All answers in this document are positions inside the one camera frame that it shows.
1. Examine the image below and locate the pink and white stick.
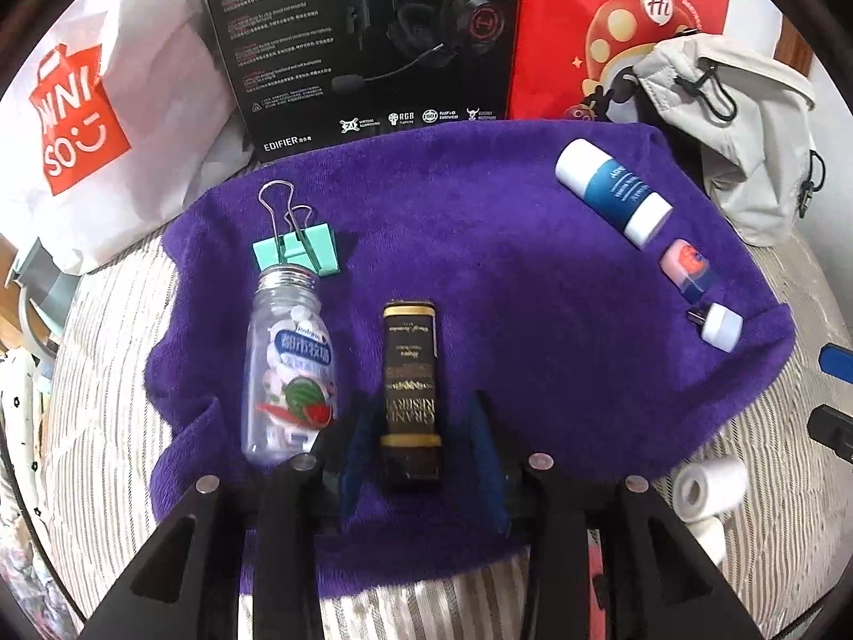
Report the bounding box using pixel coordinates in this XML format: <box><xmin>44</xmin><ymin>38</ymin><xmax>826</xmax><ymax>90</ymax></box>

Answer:
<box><xmin>688</xmin><ymin>302</ymin><xmax>744</xmax><ymax>351</ymax></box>

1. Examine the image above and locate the grey sling bag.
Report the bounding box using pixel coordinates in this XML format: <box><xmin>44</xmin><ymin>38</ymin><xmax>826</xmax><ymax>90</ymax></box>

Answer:
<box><xmin>630</xmin><ymin>33</ymin><xmax>824</xmax><ymax>247</ymax></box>

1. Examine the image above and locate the teal kettle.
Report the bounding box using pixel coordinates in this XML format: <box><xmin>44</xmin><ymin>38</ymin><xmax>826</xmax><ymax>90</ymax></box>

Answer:
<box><xmin>10</xmin><ymin>240</ymin><xmax>77</xmax><ymax>348</ymax></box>

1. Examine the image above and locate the white tape roll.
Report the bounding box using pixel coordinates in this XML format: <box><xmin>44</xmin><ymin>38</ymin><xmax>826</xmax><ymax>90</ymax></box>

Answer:
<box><xmin>670</xmin><ymin>457</ymin><xmax>751</xmax><ymax>524</ymax></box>
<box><xmin>688</xmin><ymin>516</ymin><xmax>729</xmax><ymax>567</ymax></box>

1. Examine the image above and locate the green binder clip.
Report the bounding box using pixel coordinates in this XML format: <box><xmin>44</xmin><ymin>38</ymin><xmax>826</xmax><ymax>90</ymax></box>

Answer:
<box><xmin>252</xmin><ymin>181</ymin><xmax>342</xmax><ymax>277</ymax></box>

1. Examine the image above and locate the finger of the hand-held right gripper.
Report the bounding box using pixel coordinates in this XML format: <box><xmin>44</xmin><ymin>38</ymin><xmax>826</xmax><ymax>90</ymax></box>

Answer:
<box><xmin>821</xmin><ymin>343</ymin><xmax>853</xmax><ymax>385</ymax></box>
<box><xmin>806</xmin><ymin>403</ymin><xmax>853</xmax><ymax>464</ymax></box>

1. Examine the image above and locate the red paper bag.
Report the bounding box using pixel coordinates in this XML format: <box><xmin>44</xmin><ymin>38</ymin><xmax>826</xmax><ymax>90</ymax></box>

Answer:
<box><xmin>506</xmin><ymin>0</ymin><xmax>787</xmax><ymax>124</ymax></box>

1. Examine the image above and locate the black cable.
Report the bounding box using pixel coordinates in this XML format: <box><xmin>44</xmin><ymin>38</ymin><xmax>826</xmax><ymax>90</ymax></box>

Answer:
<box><xmin>0</xmin><ymin>440</ymin><xmax>87</xmax><ymax>621</ymax></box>

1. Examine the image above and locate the clear candy bottle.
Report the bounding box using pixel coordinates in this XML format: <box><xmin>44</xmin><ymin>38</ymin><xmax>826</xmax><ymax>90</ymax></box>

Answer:
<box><xmin>243</xmin><ymin>267</ymin><xmax>337</xmax><ymax>468</ymax></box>

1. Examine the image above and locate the purple towel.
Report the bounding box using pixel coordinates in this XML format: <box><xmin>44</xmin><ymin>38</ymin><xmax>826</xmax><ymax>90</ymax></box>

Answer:
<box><xmin>147</xmin><ymin>121</ymin><xmax>797</xmax><ymax>604</ymax></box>

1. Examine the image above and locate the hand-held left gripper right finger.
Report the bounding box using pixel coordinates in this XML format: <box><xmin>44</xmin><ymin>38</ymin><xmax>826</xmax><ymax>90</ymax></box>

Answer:
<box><xmin>466</xmin><ymin>390</ymin><xmax>754</xmax><ymax>640</ymax></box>

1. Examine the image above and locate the white plastic shopping bag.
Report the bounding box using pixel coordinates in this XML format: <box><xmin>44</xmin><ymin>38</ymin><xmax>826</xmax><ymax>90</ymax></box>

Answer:
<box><xmin>0</xmin><ymin>0</ymin><xmax>264</xmax><ymax>276</ymax></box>

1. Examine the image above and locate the black and gold box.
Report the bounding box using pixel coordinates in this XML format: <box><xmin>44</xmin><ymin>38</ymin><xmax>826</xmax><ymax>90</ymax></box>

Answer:
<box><xmin>381</xmin><ymin>301</ymin><xmax>444</xmax><ymax>487</ymax></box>

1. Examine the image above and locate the black headset box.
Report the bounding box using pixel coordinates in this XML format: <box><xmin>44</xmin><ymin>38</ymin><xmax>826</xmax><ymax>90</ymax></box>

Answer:
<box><xmin>196</xmin><ymin>0</ymin><xmax>524</xmax><ymax>164</ymax></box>

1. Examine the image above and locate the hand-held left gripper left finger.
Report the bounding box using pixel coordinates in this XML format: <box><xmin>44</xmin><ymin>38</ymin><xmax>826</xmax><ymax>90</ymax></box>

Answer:
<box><xmin>86</xmin><ymin>406</ymin><xmax>374</xmax><ymax>640</ymax></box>

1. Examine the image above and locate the white and blue bottle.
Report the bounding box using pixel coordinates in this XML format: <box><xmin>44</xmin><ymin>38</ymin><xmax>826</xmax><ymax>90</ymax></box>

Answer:
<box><xmin>555</xmin><ymin>139</ymin><xmax>674</xmax><ymax>251</ymax></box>

